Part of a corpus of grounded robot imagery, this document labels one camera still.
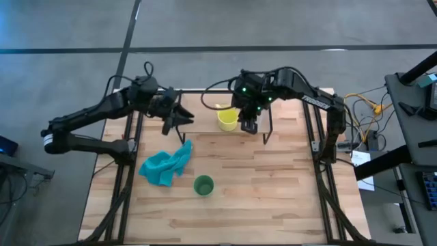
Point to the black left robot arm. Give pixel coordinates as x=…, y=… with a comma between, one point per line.
x=85, y=147

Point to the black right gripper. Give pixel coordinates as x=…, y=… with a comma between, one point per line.
x=251, y=94

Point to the teal cloth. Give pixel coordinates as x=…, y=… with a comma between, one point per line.
x=164, y=167

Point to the black keypad device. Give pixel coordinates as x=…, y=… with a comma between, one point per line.
x=431, y=189

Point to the wooden shelf with black legs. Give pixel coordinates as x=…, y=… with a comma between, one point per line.
x=203, y=119

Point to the black metal table frame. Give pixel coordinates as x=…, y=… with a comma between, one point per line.
x=321, y=191

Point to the black pole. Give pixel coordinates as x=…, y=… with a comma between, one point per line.
x=418, y=70

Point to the green cup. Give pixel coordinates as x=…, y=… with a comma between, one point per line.
x=203, y=186

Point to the grey side table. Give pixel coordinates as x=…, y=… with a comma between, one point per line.
x=414, y=133

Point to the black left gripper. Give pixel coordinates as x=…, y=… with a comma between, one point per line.
x=166, y=104

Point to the teal box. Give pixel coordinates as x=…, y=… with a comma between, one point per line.
x=428, y=80

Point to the black diagonal beam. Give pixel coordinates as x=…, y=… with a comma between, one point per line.
x=382, y=162

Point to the yellow mug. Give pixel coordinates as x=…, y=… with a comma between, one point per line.
x=227, y=120

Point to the black power strip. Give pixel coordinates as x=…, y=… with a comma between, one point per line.
x=375, y=140

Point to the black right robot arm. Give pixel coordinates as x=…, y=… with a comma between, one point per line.
x=317, y=101

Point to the white paper sheet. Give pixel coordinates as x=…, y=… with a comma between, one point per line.
x=362, y=160

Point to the dark device with blue light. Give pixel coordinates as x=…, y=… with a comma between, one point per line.
x=7, y=145

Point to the black tool on side table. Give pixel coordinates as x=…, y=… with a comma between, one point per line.
x=413, y=110

